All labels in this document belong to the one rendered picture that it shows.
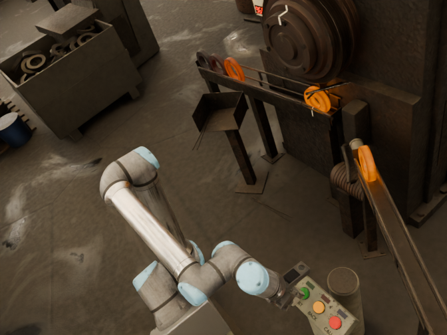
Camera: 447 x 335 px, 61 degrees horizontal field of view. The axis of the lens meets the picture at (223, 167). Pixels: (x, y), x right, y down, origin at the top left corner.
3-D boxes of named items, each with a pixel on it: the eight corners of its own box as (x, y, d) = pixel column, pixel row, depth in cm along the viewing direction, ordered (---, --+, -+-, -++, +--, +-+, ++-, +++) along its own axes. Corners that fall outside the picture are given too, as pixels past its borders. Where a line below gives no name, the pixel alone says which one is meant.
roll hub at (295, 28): (277, 60, 182) (264, 5, 163) (321, 77, 163) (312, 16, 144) (269, 67, 181) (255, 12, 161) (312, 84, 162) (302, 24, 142)
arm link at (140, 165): (167, 275, 194) (106, 156, 152) (193, 254, 201) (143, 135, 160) (183, 291, 183) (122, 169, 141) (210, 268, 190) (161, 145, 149)
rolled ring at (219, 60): (218, 56, 245) (222, 54, 246) (205, 54, 260) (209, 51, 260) (229, 81, 256) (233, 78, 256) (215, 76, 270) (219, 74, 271)
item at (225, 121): (235, 170, 280) (203, 93, 230) (269, 171, 269) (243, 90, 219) (227, 192, 267) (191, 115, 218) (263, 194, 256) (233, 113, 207)
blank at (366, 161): (370, 177, 167) (363, 178, 168) (363, 143, 165) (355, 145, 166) (379, 183, 152) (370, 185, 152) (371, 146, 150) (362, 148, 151)
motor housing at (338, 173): (352, 216, 225) (344, 155, 188) (384, 237, 210) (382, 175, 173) (336, 230, 221) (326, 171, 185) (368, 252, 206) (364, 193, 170)
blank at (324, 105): (304, 83, 193) (299, 87, 192) (326, 88, 181) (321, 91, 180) (312, 108, 202) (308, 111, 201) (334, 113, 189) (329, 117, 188)
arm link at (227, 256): (202, 253, 123) (227, 275, 114) (229, 232, 127) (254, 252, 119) (209, 271, 128) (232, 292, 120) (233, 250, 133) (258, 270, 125)
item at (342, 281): (350, 311, 189) (340, 260, 153) (370, 329, 181) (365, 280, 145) (333, 328, 186) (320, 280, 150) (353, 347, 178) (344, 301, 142)
